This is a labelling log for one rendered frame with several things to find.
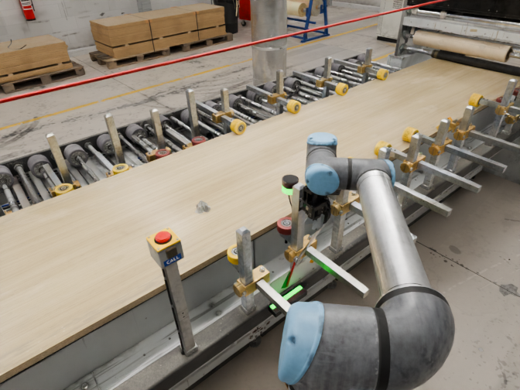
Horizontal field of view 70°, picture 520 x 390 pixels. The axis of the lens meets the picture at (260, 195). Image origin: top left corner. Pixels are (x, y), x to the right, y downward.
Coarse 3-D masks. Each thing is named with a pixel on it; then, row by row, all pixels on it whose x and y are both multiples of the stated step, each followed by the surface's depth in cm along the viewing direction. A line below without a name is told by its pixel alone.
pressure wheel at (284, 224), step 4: (280, 220) 153; (284, 220) 153; (288, 220) 153; (280, 224) 151; (284, 224) 151; (288, 224) 151; (280, 228) 149; (284, 228) 149; (288, 228) 149; (280, 232) 151; (284, 232) 150; (288, 232) 149
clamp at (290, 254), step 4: (304, 240) 148; (308, 240) 148; (316, 240) 148; (304, 244) 146; (312, 244) 147; (288, 248) 146; (292, 248) 144; (284, 252) 146; (288, 252) 143; (292, 252) 143; (296, 252) 143; (300, 252) 144; (288, 256) 144; (292, 256) 142; (304, 256) 147; (288, 260) 146; (292, 260) 143
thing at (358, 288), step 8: (288, 240) 153; (312, 248) 145; (312, 256) 144; (320, 256) 142; (320, 264) 141; (328, 264) 139; (336, 272) 135; (344, 272) 135; (344, 280) 133; (352, 280) 132; (352, 288) 131; (360, 288) 129
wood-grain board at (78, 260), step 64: (256, 128) 225; (320, 128) 223; (384, 128) 221; (128, 192) 173; (192, 192) 172; (256, 192) 171; (0, 256) 140; (64, 256) 140; (128, 256) 139; (192, 256) 138; (0, 320) 117; (64, 320) 116
